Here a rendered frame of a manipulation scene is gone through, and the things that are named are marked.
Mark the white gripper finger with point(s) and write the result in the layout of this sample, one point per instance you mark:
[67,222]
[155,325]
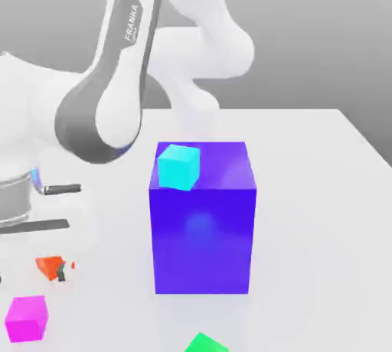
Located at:
[62,272]

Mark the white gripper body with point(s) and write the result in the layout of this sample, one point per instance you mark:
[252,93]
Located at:
[36,226]

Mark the small orange cube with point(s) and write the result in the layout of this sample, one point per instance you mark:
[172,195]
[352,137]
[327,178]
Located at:
[48,266]

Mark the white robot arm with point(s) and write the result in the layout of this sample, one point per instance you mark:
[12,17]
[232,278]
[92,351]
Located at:
[122,113]

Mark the small magenta cube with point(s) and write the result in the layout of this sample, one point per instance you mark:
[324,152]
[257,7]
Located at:
[26,318]

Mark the small cyan cube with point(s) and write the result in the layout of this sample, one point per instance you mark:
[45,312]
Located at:
[177,166]

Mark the small green cube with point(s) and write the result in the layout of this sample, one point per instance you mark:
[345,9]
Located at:
[205,344]

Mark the large blue box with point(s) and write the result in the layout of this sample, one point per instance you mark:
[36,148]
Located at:
[202,241]

